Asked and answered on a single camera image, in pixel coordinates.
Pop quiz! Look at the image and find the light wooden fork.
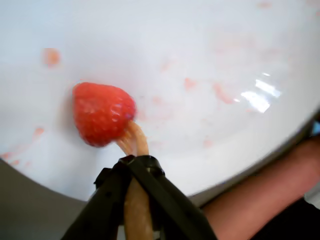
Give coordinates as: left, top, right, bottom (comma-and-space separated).
116, 120, 154, 240

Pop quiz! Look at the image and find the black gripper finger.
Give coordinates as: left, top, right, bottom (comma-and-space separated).
129, 154, 218, 240
61, 155, 133, 240

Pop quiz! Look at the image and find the small orange strawberry piece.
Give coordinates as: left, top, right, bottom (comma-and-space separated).
42, 47, 62, 68

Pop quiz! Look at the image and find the person's left forearm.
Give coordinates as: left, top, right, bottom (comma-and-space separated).
201, 136, 320, 240

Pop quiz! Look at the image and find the large white plate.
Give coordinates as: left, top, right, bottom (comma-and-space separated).
0, 0, 320, 202

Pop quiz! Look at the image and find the whole red strawberry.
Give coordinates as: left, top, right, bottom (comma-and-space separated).
72, 81, 138, 148

